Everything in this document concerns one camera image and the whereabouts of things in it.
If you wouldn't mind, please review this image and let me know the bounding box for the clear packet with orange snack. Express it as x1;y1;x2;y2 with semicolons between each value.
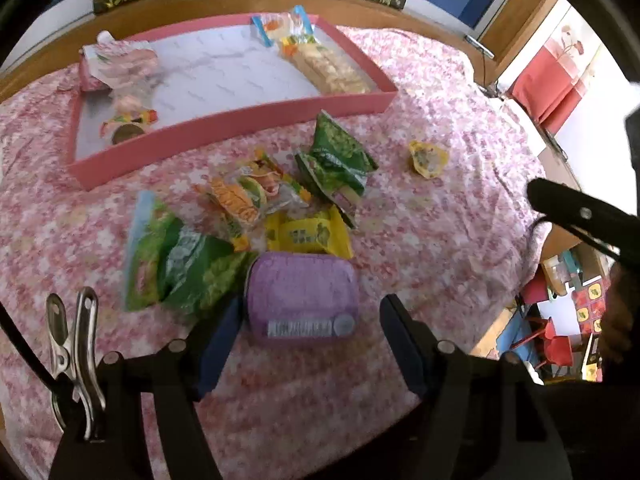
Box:
112;87;151;113

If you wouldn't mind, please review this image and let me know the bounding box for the black cable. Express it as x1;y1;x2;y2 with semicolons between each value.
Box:
0;305;58;393

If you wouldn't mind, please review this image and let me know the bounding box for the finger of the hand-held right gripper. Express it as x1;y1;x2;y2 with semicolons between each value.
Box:
527;177;640;267

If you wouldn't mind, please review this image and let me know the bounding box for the wooden bed frame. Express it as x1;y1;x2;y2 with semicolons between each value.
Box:
0;0;561;101

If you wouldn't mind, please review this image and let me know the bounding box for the yellow orange snack pouch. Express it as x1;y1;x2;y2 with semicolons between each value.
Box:
195;147;313;253

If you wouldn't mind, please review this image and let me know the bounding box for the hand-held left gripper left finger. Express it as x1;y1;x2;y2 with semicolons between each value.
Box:
48;294;244;480

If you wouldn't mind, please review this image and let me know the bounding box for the pink floral blanket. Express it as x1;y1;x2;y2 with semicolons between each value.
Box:
0;25;553;480

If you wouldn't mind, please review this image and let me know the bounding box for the small yellow candy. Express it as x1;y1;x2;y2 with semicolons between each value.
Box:
408;140;450;179

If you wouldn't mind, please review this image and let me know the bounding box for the purple tin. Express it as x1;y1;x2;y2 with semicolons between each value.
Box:
245;251;361;346

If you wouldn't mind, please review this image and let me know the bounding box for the blue-edged clear snack packet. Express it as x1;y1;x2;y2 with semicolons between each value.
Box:
250;6;318;56

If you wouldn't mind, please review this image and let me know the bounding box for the pink spout pouch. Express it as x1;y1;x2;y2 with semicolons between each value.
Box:
79;30;160;93

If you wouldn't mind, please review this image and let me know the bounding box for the red white curtain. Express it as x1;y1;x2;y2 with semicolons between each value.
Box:
507;25;603;126

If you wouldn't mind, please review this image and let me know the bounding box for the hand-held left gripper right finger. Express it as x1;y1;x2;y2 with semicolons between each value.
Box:
379;294;573;480

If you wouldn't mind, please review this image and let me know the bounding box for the metal spring clip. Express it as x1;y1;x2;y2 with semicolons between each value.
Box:
46;287;107;441

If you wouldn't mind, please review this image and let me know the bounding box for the brown snack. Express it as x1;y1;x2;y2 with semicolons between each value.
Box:
110;124;146;147

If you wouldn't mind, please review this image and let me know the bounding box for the pink cardboard box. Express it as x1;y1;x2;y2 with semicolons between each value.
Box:
65;12;399;192

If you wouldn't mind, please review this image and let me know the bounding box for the pale bread packet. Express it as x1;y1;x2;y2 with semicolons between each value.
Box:
292;42;373;95

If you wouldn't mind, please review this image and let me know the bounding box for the large green snack bag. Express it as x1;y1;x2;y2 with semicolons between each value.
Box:
123;190;258;313

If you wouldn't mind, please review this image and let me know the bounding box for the yellow snack packet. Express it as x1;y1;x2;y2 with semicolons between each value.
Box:
265;206;354;261

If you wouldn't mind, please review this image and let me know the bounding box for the metal window latch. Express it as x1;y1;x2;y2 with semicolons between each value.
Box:
464;34;496;59

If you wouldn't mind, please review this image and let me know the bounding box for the rainbow striped candy strip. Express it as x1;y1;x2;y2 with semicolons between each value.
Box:
100;110;160;136

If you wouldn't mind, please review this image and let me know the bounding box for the small green snack packet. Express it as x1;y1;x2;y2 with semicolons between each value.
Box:
295;112;379;228

